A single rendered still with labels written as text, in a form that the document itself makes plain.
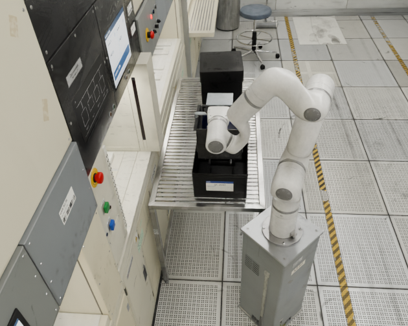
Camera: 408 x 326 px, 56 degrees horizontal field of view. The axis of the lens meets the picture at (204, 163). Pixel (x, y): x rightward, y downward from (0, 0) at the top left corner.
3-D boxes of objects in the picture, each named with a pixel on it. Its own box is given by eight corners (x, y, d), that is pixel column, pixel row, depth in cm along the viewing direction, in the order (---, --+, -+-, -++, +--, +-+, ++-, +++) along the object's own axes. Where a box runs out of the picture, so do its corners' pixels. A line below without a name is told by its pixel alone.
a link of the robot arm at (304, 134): (270, 187, 161) (278, 163, 172) (298, 197, 159) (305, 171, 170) (301, 86, 126) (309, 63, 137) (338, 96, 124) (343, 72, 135)
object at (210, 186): (193, 197, 201) (191, 173, 190) (198, 162, 222) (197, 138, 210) (247, 198, 199) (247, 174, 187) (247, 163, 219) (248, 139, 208)
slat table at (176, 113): (258, 288, 244) (265, 208, 194) (164, 283, 249) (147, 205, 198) (253, 154, 340) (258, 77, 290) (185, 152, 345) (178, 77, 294)
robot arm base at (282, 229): (310, 230, 182) (316, 204, 170) (283, 253, 173) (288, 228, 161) (279, 208, 193) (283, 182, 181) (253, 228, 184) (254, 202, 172)
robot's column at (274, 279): (303, 309, 233) (324, 231, 182) (272, 341, 220) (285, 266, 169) (268, 279, 249) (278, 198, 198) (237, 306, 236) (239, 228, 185)
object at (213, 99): (195, 164, 191) (190, 111, 170) (199, 139, 206) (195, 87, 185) (245, 165, 189) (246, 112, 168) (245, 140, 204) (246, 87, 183)
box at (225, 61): (243, 103, 264) (243, 70, 247) (201, 105, 265) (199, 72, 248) (240, 82, 285) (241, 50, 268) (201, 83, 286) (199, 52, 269)
